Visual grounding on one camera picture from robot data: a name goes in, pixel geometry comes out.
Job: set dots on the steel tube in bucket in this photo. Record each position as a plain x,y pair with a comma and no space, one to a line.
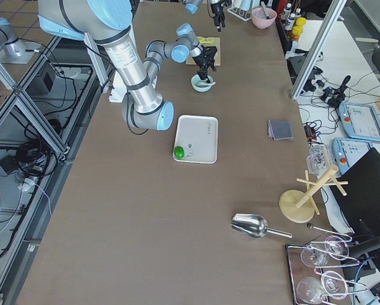
265,10

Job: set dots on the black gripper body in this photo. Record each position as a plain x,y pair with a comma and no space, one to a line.
200,60
215,7

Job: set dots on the lower blue teach pendant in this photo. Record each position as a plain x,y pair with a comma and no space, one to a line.
348,151

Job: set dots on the lower wine glass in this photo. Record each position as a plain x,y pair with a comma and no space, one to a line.
331,285

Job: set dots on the clear glass box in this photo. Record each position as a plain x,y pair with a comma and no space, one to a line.
319,159

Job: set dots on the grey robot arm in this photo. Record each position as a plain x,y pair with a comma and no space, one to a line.
193,5
109,24

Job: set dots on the bamboo cutting board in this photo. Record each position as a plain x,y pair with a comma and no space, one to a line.
218,51

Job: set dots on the aluminium frame post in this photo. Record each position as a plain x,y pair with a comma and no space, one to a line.
330,19

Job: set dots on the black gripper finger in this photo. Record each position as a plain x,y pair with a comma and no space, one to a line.
222,20
217,23

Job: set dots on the grey folded cloth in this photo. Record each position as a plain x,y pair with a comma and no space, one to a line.
280,130

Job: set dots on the cream rabbit print tray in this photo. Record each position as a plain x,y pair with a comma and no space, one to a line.
198,135

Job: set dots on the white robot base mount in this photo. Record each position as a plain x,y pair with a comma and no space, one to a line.
118,89

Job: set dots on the wine glass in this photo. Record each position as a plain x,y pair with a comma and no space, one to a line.
331,285
318,253

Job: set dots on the wooden mug tree stand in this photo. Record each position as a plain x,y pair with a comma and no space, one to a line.
300,207

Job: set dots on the white ceramic spoon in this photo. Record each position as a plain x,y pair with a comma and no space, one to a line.
203,84

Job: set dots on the black monitor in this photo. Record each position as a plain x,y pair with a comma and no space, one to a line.
361,204

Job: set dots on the green lime fruit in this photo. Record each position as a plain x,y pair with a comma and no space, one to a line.
179,152

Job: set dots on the blue teach pendant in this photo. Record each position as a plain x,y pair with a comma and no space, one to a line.
360,121
348,151

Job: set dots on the light green bowl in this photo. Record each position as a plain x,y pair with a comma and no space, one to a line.
196,79

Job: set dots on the pink bucket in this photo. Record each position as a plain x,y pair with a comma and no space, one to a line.
259,18

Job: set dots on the steel metal scoop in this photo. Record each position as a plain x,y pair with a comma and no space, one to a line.
254,226

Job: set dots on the upper wine glass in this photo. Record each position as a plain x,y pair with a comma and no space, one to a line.
318,253

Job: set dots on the upper blue teach pendant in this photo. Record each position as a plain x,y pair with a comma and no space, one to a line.
360,121

